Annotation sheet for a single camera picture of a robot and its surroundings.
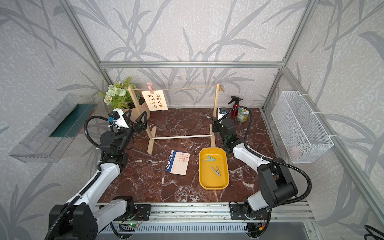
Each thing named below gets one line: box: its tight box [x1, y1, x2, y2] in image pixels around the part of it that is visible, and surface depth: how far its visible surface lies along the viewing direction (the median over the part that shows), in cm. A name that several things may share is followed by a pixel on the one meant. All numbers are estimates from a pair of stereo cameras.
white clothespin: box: [210, 166, 221, 177], surface depth 88 cm
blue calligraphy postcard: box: [165, 150, 182, 172], surface depth 93 cm
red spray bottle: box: [228, 96, 243, 120], surface depth 109 cm
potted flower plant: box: [99, 76, 151, 119], surface depth 89 cm
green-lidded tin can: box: [237, 108, 250, 122], surface depth 110 cm
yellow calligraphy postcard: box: [141, 90, 169, 112], surface depth 75 cm
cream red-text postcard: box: [170, 151, 191, 176], surface depth 93 cm
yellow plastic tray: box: [198, 147, 230, 191], surface depth 88 cm
